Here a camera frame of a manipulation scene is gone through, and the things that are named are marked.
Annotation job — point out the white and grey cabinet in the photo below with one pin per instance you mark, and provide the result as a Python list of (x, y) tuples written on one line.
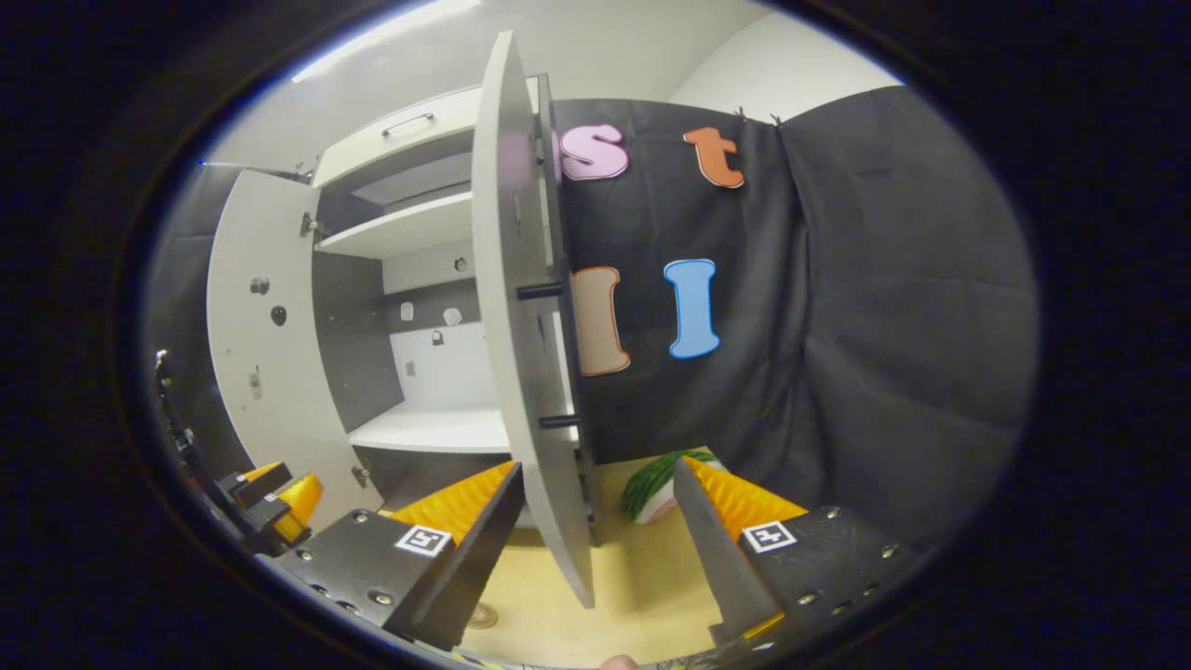
[(437, 372)]

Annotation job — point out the white cabinet door camera sticker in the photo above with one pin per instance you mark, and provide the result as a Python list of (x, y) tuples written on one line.
[(270, 391)]

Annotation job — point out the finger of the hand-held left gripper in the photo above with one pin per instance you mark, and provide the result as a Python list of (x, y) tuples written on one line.
[(256, 484), (265, 515)]

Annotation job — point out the black backdrop cloth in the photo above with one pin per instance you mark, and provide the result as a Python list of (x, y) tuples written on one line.
[(177, 279), (884, 326)]

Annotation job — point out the white cabinet door headphone sticker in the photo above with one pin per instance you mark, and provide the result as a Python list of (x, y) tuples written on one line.
[(507, 326)]

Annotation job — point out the metal door hinge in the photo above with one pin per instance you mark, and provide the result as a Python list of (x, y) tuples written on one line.
[(309, 224), (359, 476)]

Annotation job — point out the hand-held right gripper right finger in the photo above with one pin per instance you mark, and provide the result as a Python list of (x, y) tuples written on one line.
[(716, 558)]

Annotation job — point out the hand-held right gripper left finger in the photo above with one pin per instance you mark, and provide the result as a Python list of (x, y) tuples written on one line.
[(479, 558)]

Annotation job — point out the white cabinet drawer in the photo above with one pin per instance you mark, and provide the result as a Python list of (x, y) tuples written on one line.
[(419, 130)]

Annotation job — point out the green striped watermelon toy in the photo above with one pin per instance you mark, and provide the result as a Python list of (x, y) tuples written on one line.
[(651, 484)]

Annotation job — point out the white cabinet shelf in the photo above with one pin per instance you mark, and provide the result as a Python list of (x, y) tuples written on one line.
[(409, 228)]

